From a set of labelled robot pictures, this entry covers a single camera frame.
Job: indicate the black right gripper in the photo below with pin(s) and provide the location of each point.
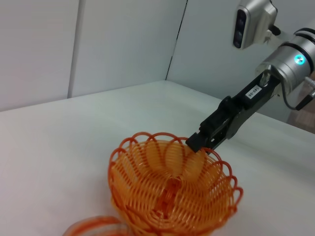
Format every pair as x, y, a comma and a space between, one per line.
253, 100

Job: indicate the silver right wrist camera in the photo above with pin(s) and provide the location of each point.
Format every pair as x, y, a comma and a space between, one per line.
256, 22

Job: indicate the orange woven plastic basket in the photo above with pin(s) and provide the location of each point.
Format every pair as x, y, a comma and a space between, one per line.
172, 191

